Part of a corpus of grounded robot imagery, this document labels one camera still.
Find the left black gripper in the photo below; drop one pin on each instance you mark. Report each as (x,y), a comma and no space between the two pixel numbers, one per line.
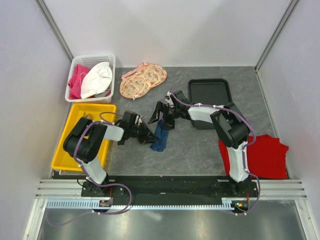
(147,136)

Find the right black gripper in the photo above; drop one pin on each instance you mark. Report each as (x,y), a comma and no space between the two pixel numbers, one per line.
(159,107)

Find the blue paper napkin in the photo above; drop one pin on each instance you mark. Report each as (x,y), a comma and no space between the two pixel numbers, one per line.
(162,135)

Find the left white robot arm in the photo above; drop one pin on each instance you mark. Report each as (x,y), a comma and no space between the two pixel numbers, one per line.
(85,139)

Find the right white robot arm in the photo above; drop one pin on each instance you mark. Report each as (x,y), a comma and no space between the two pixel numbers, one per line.
(230,126)

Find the patterned peach oven mitt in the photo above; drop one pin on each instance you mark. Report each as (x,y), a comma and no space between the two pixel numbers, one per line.
(139,81)

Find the yellow plastic bin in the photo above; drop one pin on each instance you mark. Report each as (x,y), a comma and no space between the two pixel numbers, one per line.
(61,159)

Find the black plastic tray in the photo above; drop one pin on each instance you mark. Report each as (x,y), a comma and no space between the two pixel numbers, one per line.
(210,91)

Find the white cloth cap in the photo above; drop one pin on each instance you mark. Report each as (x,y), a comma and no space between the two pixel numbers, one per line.
(97,81)

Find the white perforated basket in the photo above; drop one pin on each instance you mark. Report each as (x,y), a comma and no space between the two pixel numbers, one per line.
(89,61)

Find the pink cloth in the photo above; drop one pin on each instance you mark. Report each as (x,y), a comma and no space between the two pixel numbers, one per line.
(76,80)

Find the red folded cloth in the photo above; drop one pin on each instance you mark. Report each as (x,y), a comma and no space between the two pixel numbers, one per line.
(265,158)

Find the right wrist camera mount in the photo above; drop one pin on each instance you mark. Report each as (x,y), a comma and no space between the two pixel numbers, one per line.
(168,100)

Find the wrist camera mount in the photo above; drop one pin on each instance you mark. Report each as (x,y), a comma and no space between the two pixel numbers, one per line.
(138,120)
(168,100)

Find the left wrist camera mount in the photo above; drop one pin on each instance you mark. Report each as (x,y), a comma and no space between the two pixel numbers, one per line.
(138,120)

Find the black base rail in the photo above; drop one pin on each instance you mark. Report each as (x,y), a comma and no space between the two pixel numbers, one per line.
(145,188)

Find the white toothed cable duct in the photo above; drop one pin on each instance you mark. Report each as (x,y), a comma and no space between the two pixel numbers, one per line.
(95,204)

